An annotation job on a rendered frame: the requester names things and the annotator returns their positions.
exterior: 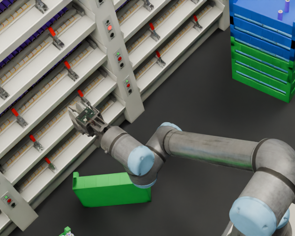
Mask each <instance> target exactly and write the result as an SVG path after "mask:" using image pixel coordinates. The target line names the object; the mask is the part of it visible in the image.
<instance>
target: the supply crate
mask: <svg viewBox="0 0 295 236"><path fill-rule="evenodd" d="M279 10H282V11H283V16H282V21H280V20H278V11H279ZM284 10H285V0H229V11H230V12H233V13H235V14H238V15H241V16H243V17H246V18H249V19H251V20H254V21H256V22H259V23H261V24H264V25H266V26H269V27H272V28H274V29H277V30H280V31H282V32H285V33H287V34H290V35H292V36H295V0H290V5H289V12H288V13H286V12H285V11H284Z"/></svg>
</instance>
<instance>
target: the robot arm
mask: <svg viewBox="0 0 295 236"><path fill-rule="evenodd" d="M75 104H76V106H68V108H67V111H68V114H69V117H70V119H71V121H72V123H73V125H74V127H75V129H76V130H77V131H78V132H79V133H81V134H82V135H84V134H86V135H87V136H88V137H93V136H94V135H95V136H97V135H98V136H97V137H96V140H95V142H94V145H96V146H97V147H98V148H99V147H100V146H101V148H102V149H103V150H105V153H109V154H110V155H111V156H112V157H113V158H115V159H116V160H117V161H119V162H120V163H121V164H122V165H123V166H124V168H125V170H126V172H127V174H128V176H129V178H130V180H131V182H132V183H133V184H134V185H135V186H137V187H139V188H149V187H151V186H152V185H153V184H154V183H155V182H156V180H157V172H158V171H159V170H160V168H161V167H162V166H163V165H164V163H165V162H166V161H167V159H168V158H169V157H170V156H178V157H182V158H187V159H191V160H196V161H200V162H206V163H211V164H215V165H220V166H224V167H229V168H234V169H238V170H244V171H248V172H253V173H254V175H253V176H252V178H251V179H250V181H249V182H248V184H247V185H246V187H245V188H244V190H243V191H242V193H241V194H240V196H239V197H238V199H236V200H235V202H234V203H233V205H232V208H231V210H230V212H229V217H230V220H231V222H232V223H233V227H232V231H231V233H229V234H228V235H227V236H292V227H291V224H290V222H289V218H290V210H289V207H290V205H291V203H292V202H293V200H294V199H295V151H294V150H293V149H292V148H291V147H290V146H289V145H288V144H287V143H285V142H283V141H281V140H278V139H272V138H266V139H263V140H261V141H260V142H254V141H247V140H238V139H232V138H225V137H218V136H212V135H205V134H199V133H190V132H183V131H182V130H181V129H180V128H179V127H178V126H176V125H175V124H171V123H169V122H165V123H162V124H161V125H160V126H159V127H158V128H157V130H156V132H155V133H154V134H153V136H152V137H151V138H150V140H149V141H148V142H147V144H146V145H145V146H144V145H143V144H141V143H140V142H138V141H137V140H136V139H135V138H133V137H132V136H131V135H129V134H128V133H127V132H125V131H124V130H123V129H121V128H120V127H119V126H112V125H110V126H109V124H107V123H106V122H105V121H104V119H103V117H102V115H101V113H100V111H98V110H97V109H96V108H94V107H93V106H92V105H90V104H89V106H90V108H89V107H87V108H83V107H82V106H81V105H80V104H79V103H78V102H76V103H75ZM93 108H94V109H93ZM95 110H96V111H95ZM74 112H77V113H78V116H76V114H75V113H74Z"/></svg>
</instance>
